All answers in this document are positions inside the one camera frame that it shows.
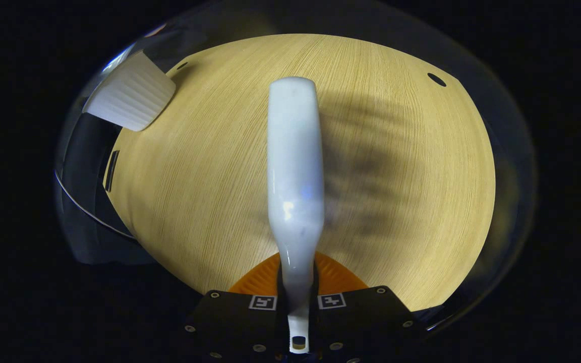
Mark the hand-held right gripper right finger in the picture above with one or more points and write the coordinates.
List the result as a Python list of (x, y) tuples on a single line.
[(361, 327)]

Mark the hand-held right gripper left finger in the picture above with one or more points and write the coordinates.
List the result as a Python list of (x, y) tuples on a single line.
[(240, 327)]

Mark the white ribbed garbage bin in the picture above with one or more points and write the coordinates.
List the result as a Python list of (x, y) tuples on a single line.
[(131, 96)]

